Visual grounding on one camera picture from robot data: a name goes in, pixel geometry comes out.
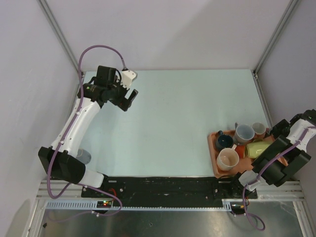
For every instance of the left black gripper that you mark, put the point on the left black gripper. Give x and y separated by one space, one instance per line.
123 102

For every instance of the grey printed mug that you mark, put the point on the grey printed mug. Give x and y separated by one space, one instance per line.
83 156

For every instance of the blue striped ceramic mug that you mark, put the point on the blue striped ceramic mug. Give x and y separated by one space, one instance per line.
223 141

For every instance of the orange plastic tray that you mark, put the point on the orange plastic tray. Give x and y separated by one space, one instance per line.
245 162

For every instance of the large pink mug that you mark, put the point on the large pink mug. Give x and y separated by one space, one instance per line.
227 159

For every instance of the grey footed cup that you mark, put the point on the grey footed cup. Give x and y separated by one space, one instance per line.
243 134

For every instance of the small red-orange mug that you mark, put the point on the small red-orange mug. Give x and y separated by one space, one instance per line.
240 151

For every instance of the pink textured mug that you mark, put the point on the pink textured mug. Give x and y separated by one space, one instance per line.
259 129

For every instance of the yellow mug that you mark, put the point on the yellow mug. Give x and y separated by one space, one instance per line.
254 149

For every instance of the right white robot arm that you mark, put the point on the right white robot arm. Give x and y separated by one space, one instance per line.
286 155

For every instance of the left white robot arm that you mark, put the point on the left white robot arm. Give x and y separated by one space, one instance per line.
60 158

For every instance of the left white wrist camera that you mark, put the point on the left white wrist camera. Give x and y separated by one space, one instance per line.
127 78

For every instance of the left aluminium frame post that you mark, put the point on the left aluminium frame post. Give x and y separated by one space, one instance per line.
49 15

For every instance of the aluminium frame post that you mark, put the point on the aluminium frame post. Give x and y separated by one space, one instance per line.
49 15
277 33

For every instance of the grey slotted cable duct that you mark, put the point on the grey slotted cable duct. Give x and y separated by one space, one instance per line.
109 205

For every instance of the right aluminium frame post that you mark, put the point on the right aluminium frame post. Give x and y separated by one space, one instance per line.
277 33

